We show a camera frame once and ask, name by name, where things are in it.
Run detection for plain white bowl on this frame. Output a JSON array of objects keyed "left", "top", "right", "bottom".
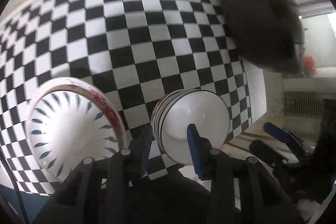
[{"left": 158, "top": 90, "right": 230, "bottom": 165}]

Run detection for white plate blue stripes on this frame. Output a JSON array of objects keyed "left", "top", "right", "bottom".
[{"left": 26, "top": 90, "right": 120, "bottom": 182}]

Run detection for glass sliding door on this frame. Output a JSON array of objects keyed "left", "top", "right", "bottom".
[{"left": 262, "top": 0, "right": 336, "bottom": 140}]

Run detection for brown rice cooker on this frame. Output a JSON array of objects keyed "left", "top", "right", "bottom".
[{"left": 220, "top": 0, "right": 304, "bottom": 73}]

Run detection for checkered black white tablecloth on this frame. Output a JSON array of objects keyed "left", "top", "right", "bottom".
[{"left": 1, "top": 0, "right": 252, "bottom": 195}]

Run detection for black power cable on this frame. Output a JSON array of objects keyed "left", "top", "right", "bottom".
[{"left": 0, "top": 154, "right": 30, "bottom": 224}]

